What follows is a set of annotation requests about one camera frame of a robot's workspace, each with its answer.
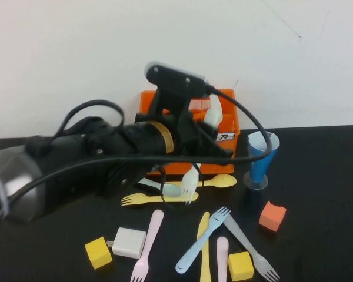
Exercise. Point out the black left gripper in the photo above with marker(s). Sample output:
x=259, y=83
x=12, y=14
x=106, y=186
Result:
x=188, y=132

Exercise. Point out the white plastic fork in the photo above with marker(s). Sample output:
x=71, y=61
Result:
x=190, y=182

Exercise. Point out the light blue plastic fork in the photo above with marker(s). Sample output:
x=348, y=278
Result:
x=200, y=243

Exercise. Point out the orange plastic cutlery holder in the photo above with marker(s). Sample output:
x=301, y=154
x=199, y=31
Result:
x=217, y=169

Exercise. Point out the white label printed 刀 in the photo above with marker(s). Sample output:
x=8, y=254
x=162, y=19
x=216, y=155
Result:
x=225, y=136

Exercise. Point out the white plastic knife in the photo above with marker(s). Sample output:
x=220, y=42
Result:
x=216, y=114

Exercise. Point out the yellow plastic spoon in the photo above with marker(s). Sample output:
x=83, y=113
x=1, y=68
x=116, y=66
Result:
x=220, y=181

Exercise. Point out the blue paper cone cup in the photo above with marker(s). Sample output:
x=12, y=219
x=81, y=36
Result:
x=259, y=171

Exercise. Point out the pale green plastic spoon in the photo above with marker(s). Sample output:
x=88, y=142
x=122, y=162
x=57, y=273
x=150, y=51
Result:
x=172, y=189

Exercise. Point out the yellow plastic fork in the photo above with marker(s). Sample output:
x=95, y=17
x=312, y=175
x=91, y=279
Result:
x=144, y=199

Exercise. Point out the orange foam cube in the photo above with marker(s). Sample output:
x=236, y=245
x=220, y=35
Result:
x=271, y=217

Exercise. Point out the grey translucent plastic fork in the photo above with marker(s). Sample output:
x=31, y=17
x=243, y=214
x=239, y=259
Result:
x=247, y=243

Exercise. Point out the pink plastic fork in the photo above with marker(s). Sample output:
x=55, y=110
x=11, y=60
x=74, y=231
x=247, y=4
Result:
x=148, y=243

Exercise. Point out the yellow plastic knife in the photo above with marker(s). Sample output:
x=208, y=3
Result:
x=205, y=264

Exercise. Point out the yellow foam cube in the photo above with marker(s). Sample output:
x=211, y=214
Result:
x=240, y=265
x=98, y=252

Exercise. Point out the white power adapter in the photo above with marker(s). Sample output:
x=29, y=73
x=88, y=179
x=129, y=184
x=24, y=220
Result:
x=129, y=242

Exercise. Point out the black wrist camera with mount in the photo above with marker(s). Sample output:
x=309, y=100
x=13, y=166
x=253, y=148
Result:
x=176, y=77

